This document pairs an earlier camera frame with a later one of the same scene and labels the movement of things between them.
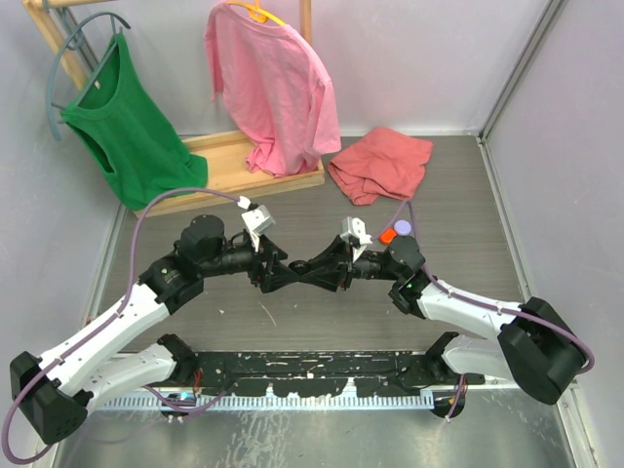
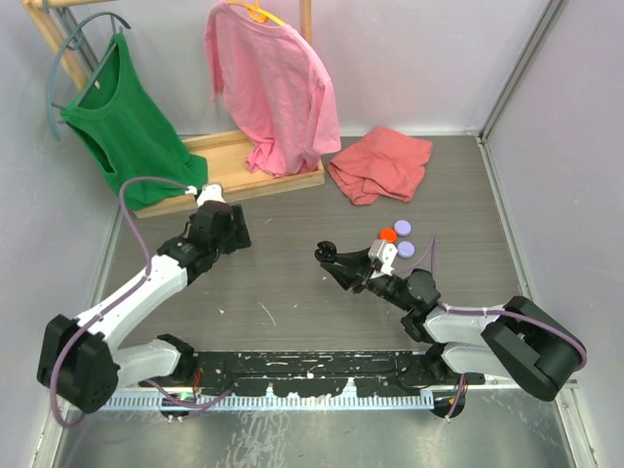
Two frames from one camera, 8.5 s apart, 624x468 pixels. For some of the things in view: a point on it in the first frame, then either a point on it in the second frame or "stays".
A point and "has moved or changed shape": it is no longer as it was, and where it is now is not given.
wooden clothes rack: x=225 y=154 stays
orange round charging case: x=388 y=236 stays
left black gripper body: x=257 y=271 → x=235 y=238
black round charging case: x=299 y=266 has moved or changed shape
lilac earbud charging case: x=403 y=227 stays
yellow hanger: x=255 y=13 stays
